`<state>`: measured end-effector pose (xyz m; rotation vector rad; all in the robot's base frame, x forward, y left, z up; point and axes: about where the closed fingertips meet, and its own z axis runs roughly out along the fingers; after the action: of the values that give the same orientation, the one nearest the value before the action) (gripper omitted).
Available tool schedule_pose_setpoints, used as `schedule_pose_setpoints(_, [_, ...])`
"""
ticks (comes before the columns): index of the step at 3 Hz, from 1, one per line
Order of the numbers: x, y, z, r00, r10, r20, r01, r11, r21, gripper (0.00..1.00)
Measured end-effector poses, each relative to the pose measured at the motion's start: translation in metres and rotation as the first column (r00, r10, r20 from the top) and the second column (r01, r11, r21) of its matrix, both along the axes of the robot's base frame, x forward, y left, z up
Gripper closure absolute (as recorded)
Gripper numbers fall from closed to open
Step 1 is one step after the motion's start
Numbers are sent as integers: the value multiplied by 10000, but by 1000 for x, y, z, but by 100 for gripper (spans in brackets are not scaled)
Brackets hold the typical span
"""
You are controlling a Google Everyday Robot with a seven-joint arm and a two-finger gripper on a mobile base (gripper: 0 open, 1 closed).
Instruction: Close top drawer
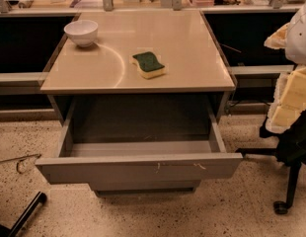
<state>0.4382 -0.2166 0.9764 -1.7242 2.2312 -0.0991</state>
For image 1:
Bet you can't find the grey top drawer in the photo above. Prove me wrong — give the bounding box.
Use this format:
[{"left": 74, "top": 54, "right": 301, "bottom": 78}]
[{"left": 37, "top": 94, "right": 242, "bottom": 191}]

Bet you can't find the thin cable on floor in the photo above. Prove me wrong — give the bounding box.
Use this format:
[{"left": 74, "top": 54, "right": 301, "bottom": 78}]
[{"left": 0, "top": 153, "right": 42, "bottom": 175}]

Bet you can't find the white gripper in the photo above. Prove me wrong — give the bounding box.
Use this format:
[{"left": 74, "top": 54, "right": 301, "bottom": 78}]
[{"left": 264, "top": 2, "right": 306, "bottom": 134}]

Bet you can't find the white ceramic bowl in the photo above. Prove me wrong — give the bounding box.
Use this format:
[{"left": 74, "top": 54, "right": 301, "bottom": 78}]
[{"left": 64, "top": 20, "right": 98, "bottom": 47}]

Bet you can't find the green yellow sponge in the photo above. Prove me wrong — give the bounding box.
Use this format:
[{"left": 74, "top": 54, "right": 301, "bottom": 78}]
[{"left": 132, "top": 51, "right": 166, "bottom": 79}]

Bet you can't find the black chair leg left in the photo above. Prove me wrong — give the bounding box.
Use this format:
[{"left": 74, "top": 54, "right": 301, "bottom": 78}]
[{"left": 0, "top": 192, "right": 47, "bottom": 237}]

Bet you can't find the grey drawer cabinet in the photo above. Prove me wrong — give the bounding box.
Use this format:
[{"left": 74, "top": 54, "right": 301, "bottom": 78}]
[{"left": 36, "top": 10, "right": 241, "bottom": 196}]

